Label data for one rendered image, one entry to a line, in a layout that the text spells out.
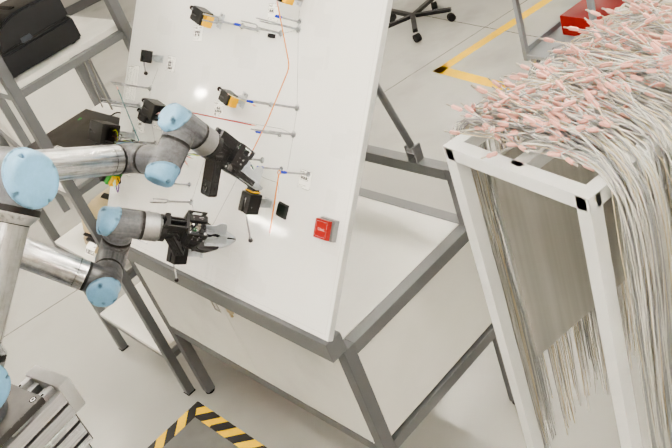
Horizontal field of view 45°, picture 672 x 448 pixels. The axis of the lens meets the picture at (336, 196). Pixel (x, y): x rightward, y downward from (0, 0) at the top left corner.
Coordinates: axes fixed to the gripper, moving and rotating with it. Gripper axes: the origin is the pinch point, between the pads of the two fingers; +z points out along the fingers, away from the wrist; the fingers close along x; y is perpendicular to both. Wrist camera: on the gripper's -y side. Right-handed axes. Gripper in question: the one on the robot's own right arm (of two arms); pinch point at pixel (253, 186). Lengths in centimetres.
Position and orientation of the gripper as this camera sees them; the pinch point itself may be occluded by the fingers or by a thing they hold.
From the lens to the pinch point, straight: 221.0
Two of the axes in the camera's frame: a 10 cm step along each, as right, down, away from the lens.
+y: 5.2, -8.4, 1.2
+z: 5.4, 4.4, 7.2
